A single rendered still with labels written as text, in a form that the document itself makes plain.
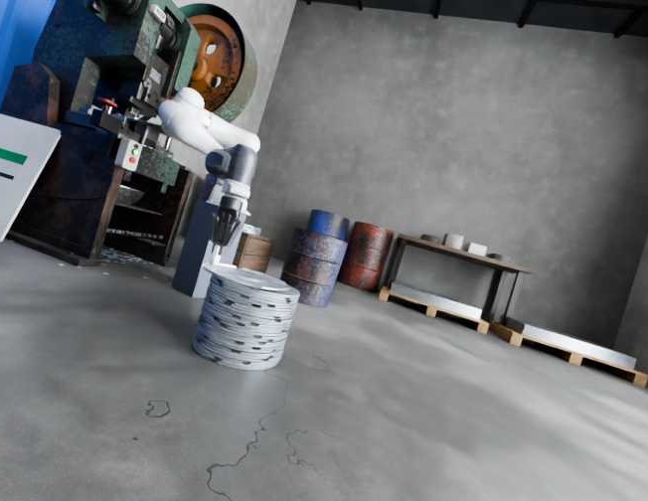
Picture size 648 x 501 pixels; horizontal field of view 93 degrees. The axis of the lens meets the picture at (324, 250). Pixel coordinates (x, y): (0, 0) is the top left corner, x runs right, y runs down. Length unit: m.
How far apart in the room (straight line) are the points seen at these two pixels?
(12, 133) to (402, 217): 4.13
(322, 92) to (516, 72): 2.85
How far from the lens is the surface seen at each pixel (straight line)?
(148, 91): 2.15
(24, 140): 2.22
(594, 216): 5.46
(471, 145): 5.19
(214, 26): 2.67
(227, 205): 1.08
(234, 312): 0.92
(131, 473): 0.63
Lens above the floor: 0.40
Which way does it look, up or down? 1 degrees down
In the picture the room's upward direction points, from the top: 17 degrees clockwise
